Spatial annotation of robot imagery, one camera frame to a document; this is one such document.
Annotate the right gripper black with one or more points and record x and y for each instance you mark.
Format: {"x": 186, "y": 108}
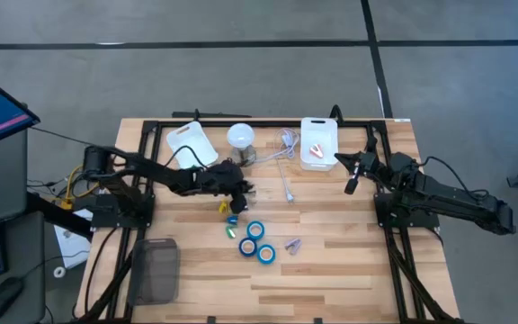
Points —
{"x": 368, "y": 165}

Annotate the white paper sheet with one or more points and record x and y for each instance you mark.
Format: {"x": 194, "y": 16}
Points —
{"x": 72, "y": 245}

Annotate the small white tape roll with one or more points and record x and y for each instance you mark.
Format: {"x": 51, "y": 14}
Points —
{"x": 56, "y": 272}

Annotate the white mushroom lamp brass base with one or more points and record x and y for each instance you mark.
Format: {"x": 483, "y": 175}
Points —
{"x": 241, "y": 135}

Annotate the black computer mouse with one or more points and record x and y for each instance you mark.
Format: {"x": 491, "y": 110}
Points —
{"x": 0, "y": 299}

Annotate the purple staple remover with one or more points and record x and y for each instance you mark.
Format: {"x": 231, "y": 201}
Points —
{"x": 292, "y": 246}

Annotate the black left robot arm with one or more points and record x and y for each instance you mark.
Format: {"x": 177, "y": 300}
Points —
{"x": 151, "y": 173}

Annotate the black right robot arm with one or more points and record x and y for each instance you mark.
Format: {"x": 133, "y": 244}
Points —
{"x": 443, "y": 193}

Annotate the green mini stapler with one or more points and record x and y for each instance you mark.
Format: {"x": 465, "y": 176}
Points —
{"x": 230, "y": 232}

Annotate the dark translucent plastic bin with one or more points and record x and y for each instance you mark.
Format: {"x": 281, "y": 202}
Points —
{"x": 153, "y": 272}

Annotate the black desk leg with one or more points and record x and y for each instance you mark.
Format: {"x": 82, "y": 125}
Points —
{"x": 56, "y": 216}

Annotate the white cutting board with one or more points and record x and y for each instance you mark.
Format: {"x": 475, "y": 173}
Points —
{"x": 187, "y": 139}

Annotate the blue mini stapler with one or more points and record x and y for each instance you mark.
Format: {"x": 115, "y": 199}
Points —
{"x": 232, "y": 219}

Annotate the grey side desk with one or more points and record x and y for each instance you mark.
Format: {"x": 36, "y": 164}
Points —
{"x": 2, "y": 180}

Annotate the pink staple remover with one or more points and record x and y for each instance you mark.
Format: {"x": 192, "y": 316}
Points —
{"x": 316, "y": 150}

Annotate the dark blue tape roll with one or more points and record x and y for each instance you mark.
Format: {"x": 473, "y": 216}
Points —
{"x": 241, "y": 247}

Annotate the light blue tape roll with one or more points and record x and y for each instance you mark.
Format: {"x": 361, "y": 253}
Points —
{"x": 259, "y": 254}
{"x": 248, "y": 230}

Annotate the black table frame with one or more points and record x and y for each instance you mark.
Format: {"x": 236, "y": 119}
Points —
{"x": 263, "y": 123}

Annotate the white plastic bin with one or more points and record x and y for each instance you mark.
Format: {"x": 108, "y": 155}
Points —
{"x": 319, "y": 132}

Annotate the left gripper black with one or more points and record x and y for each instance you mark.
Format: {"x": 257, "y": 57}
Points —
{"x": 227, "y": 180}

